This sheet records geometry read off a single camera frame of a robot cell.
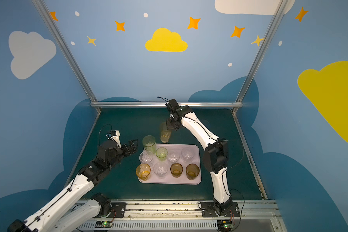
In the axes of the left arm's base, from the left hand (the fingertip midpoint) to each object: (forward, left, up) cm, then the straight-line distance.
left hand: (135, 142), depth 77 cm
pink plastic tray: (-13, -19, -22) cm, 31 cm away
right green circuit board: (-35, -48, -20) cm, 62 cm away
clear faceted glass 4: (-7, -13, -20) cm, 25 cm away
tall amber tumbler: (+12, -15, -8) cm, 21 cm away
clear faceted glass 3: (+2, -30, -16) cm, 34 cm away
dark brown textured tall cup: (-9, -32, -17) cm, 38 cm away
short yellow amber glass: (-10, -2, -19) cm, 21 cm away
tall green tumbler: (+5, -6, -8) cm, 11 cm away
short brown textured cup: (-8, -23, -18) cm, 30 cm away
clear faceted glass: (0, -3, -19) cm, 19 cm away
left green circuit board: (-36, +11, -20) cm, 43 cm away
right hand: (+16, -20, -3) cm, 26 cm away
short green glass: (+2, -13, -17) cm, 22 cm away
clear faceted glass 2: (-1, -21, -16) cm, 26 cm away
